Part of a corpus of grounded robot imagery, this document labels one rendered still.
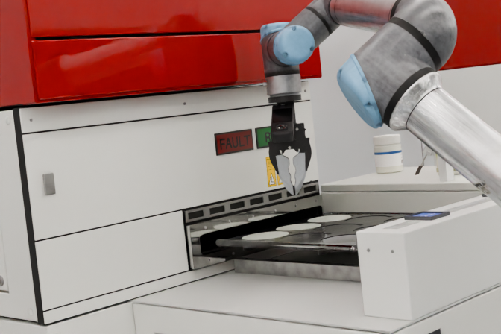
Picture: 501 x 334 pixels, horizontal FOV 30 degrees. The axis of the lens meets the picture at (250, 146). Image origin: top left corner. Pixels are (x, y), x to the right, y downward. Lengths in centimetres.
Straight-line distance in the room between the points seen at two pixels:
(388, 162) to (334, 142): 232
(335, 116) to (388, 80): 325
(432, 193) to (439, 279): 56
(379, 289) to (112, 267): 58
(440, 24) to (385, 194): 72
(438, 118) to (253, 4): 75
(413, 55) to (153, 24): 60
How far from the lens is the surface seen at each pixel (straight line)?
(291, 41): 185
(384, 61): 150
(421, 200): 212
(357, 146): 486
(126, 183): 188
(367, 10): 173
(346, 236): 188
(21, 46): 173
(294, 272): 193
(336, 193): 226
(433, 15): 154
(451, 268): 160
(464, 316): 164
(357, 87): 148
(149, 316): 186
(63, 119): 179
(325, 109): 467
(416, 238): 151
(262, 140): 214
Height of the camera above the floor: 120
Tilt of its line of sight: 3 degrees down
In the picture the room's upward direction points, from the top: 6 degrees counter-clockwise
